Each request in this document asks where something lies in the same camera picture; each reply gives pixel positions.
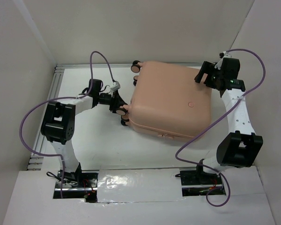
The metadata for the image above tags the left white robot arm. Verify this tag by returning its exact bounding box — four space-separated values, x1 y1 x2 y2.
41 79 129 187

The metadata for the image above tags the pink suitcase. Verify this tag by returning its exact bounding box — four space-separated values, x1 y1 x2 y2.
116 61 212 142

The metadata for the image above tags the white taped cover sheet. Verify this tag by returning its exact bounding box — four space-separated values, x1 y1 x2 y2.
97 168 183 203

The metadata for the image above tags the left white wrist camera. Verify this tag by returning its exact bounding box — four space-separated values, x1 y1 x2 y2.
110 81 121 92

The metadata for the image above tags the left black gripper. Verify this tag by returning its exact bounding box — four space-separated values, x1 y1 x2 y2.
97 90 129 114

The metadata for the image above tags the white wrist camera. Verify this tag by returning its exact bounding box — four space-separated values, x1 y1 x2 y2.
110 81 121 92
214 51 232 70

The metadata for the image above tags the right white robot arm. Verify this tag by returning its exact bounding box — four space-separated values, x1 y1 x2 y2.
194 53 263 184

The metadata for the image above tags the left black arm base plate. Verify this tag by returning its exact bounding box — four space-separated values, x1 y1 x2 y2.
46 172 98 203

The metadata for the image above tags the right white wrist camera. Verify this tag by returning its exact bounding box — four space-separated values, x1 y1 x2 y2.
214 51 232 70

